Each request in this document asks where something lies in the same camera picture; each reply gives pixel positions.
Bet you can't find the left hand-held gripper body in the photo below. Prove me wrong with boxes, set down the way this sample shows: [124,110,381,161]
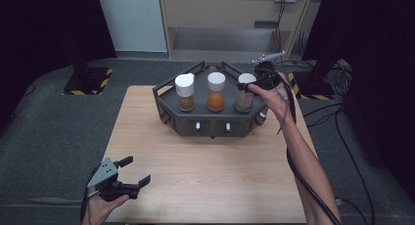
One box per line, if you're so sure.
[87,157,140,203]

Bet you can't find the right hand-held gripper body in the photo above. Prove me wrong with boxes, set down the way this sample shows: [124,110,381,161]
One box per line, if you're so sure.
[251,50,287,91]

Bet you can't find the spice jar with grey powder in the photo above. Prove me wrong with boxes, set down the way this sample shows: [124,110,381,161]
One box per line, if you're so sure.
[234,72,257,113]

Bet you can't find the spice jar with orange powder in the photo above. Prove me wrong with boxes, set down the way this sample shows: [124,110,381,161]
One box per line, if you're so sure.
[206,71,227,113]

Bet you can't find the dark grey spice rack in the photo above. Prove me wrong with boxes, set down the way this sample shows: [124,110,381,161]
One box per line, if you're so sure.
[152,60,273,139]

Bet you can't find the spice jar with brown powder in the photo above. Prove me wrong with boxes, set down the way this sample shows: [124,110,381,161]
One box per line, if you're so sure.
[174,72,196,113]

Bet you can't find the person's right hand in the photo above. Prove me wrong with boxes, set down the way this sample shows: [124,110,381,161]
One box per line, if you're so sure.
[248,71,297,126]

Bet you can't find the person's left hand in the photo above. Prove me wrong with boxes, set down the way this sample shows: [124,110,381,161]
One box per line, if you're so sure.
[81,191,131,225]

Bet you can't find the black stand with striped base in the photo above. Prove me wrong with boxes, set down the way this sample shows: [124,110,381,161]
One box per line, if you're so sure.
[287,55,337,101]
[62,38,115,96]

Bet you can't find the black curtain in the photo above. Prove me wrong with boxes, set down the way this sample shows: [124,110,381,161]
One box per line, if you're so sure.
[302,0,415,194]
[0,0,117,131]

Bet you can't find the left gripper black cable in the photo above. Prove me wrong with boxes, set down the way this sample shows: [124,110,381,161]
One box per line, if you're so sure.
[79,164,101,225]

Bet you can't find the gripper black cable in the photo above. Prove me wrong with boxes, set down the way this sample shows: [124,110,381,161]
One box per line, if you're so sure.
[275,71,342,225]
[79,164,101,225]

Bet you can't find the black wall cables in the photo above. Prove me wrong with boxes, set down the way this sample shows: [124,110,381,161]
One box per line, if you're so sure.
[273,0,288,65]

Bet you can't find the short black floor cable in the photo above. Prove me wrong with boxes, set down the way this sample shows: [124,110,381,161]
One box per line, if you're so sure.
[302,102,346,128]

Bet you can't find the tangle of black cables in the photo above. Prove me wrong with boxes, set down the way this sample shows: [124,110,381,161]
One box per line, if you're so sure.
[331,59,355,97]

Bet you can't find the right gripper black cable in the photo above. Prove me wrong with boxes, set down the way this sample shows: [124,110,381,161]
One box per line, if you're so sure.
[275,71,342,225]

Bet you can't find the long black floor cable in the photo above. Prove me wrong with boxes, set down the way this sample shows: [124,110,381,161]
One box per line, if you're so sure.
[334,107,376,225]

